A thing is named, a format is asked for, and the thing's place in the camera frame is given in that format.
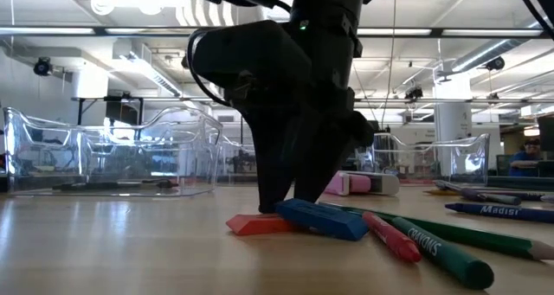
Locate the white building pillar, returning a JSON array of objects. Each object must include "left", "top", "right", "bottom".
[
  {"left": 71, "top": 68, "right": 109, "bottom": 127},
  {"left": 434, "top": 72, "right": 473, "bottom": 179}
]

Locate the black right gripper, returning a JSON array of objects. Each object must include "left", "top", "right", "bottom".
[{"left": 192, "top": 20, "right": 376, "bottom": 215}]

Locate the silver ceiling air duct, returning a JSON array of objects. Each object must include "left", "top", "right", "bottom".
[{"left": 254, "top": 3, "right": 295, "bottom": 23}]

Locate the clear plastic bin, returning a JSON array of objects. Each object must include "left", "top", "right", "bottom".
[
  {"left": 3, "top": 106, "right": 224, "bottom": 197},
  {"left": 367, "top": 132, "right": 492, "bottom": 187},
  {"left": 218, "top": 134, "right": 259, "bottom": 187}
]

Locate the large blue eraser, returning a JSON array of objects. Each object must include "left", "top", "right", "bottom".
[{"left": 274, "top": 197, "right": 370, "bottom": 243}]

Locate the black camera cable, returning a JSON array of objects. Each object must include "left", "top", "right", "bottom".
[{"left": 185, "top": 29, "right": 233, "bottom": 109}]

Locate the person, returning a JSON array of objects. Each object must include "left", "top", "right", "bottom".
[{"left": 508, "top": 138, "right": 543, "bottom": 178}]

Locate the black aluminium rig frame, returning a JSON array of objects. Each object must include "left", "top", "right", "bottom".
[{"left": 0, "top": 25, "right": 554, "bottom": 39}]

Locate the pink and white eraser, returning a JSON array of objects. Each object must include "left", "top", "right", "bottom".
[{"left": 323, "top": 170, "right": 401, "bottom": 197}]

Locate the green crayon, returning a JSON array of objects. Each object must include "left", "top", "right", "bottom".
[{"left": 391, "top": 215, "right": 495, "bottom": 291}]

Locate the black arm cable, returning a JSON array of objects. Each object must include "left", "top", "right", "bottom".
[{"left": 512, "top": 0, "right": 554, "bottom": 42}]

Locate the red crayon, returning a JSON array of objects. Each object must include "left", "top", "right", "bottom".
[{"left": 362, "top": 211, "right": 423, "bottom": 265}]

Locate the black background rig frame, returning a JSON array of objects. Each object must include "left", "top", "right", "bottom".
[{"left": 76, "top": 95, "right": 145, "bottom": 127}]

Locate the red eraser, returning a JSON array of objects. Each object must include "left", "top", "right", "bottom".
[{"left": 224, "top": 212, "right": 304, "bottom": 237}]

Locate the black monitor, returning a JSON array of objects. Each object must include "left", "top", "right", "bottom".
[{"left": 538, "top": 115, "right": 554, "bottom": 154}]

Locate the white ceiling light fixture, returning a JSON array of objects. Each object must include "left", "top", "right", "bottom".
[{"left": 110, "top": 39, "right": 184, "bottom": 98}]

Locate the grey pen with black cap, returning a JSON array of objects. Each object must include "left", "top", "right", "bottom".
[{"left": 140, "top": 178, "right": 179, "bottom": 189}]

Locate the slim silver ceiling duct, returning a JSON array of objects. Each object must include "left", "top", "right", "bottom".
[{"left": 449, "top": 26, "right": 554, "bottom": 74}]

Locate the blue coloured pencil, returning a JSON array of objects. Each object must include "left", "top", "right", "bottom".
[{"left": 444, "top": 202, "right": 554, "bottom": 225}]

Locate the yellow pencil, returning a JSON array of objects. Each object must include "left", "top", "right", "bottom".
[{"left": 422, "top": 189, "right": 463, "bottom": 197}]

